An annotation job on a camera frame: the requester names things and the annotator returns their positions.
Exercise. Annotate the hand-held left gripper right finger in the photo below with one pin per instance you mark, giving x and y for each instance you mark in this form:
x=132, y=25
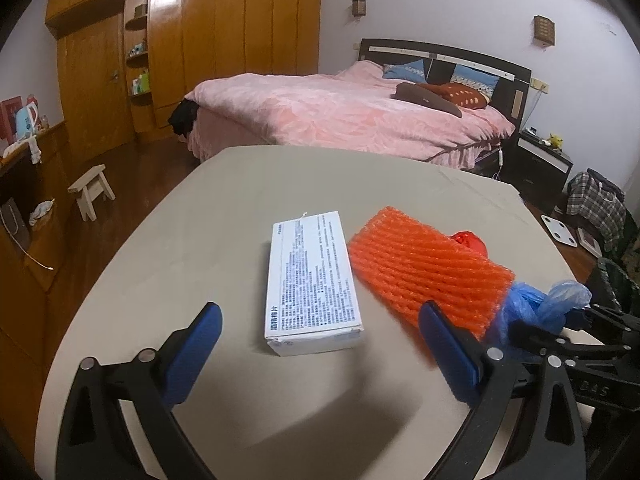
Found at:
x=450, y=355

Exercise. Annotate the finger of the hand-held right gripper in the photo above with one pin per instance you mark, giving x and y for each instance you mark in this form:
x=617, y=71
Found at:
x=605, y=317
x=540, y=340

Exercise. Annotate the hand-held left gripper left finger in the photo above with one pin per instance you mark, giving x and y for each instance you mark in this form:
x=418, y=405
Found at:
x=192, y=355

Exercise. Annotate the blue plastic bag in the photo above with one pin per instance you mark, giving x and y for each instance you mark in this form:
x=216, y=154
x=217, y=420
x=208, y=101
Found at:
x=560, y=300

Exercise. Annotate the orange foam net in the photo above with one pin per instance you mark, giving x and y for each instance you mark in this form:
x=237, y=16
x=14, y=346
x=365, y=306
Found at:
x=425, y=265

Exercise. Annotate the white printed cardboard box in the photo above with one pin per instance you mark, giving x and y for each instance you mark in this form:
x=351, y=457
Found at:
x=315, y=285

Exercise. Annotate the dark green patterned curtain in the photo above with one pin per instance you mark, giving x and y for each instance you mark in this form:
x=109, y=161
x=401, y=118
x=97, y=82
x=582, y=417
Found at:
x=620, y=275

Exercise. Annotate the white bathroom scale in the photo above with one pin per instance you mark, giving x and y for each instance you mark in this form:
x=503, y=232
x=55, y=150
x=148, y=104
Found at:
x=560, y=230

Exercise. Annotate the plaid fabric bag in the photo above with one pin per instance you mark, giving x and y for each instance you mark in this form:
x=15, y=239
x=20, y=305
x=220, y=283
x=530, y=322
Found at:
x=595, y=205

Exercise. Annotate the red foam net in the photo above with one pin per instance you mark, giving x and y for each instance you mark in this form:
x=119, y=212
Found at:
x=470, y=242

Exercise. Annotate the black white nightstand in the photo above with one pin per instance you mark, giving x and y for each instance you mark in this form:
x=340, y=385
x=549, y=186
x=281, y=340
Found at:
x=535, y=170

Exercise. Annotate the yellow plush toy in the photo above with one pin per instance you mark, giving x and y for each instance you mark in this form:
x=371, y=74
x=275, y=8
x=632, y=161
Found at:
x=556, y=141

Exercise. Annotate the wooden side cabinet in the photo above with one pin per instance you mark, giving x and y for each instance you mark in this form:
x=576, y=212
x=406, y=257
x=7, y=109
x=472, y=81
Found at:
x=30, y=270

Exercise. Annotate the small dark bedside device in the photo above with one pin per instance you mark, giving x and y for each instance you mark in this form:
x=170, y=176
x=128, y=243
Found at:
x=531, y=131

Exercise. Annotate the small wooden stool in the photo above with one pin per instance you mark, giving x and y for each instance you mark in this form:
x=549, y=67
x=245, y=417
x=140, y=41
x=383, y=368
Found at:
x=90, y=180

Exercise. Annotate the white crumpled cloth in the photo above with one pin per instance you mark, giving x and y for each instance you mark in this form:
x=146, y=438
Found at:
x=41, y=211

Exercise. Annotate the grey paper bag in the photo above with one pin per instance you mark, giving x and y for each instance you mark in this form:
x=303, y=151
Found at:
x=12, y=225

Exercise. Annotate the black cloth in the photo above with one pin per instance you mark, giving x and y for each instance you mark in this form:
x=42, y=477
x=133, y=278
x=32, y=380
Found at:
x=184, y=116

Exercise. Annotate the red dotted pillow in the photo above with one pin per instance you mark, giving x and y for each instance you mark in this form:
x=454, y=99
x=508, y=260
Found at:
x=465, y=96

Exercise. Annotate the brown pillow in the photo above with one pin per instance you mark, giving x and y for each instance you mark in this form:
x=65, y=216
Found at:
x=425, y=99

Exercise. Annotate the white hanging cloth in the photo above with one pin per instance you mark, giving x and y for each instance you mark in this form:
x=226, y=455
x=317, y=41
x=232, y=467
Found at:
x=35, y=149

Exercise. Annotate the blue patterned pillow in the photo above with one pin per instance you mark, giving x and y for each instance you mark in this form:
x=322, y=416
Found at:
x=407, y=71
x=475, y=79

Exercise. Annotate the pink blanket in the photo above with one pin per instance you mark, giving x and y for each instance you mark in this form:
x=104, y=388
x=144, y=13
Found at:
x=310, y=105

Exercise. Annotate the blue white kettle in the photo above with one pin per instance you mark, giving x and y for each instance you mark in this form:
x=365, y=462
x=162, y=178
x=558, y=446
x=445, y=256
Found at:
x=26, y=121

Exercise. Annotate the dark wooden bed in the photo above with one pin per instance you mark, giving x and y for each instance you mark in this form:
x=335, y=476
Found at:
x=442, y=67

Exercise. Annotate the wooden wardrobe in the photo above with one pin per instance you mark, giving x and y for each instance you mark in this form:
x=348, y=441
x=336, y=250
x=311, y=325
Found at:
x=225, y=35

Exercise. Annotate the beige wall outlet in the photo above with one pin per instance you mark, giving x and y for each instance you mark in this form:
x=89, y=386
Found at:
x=539, y=85

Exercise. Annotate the brown wall lamp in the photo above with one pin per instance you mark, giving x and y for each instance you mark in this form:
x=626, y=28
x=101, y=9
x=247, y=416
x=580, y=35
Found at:
x=359, y=8
x=544, y=29

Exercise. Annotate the red picture frame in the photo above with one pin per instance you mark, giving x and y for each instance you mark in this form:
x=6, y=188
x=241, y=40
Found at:
x=9, y=117

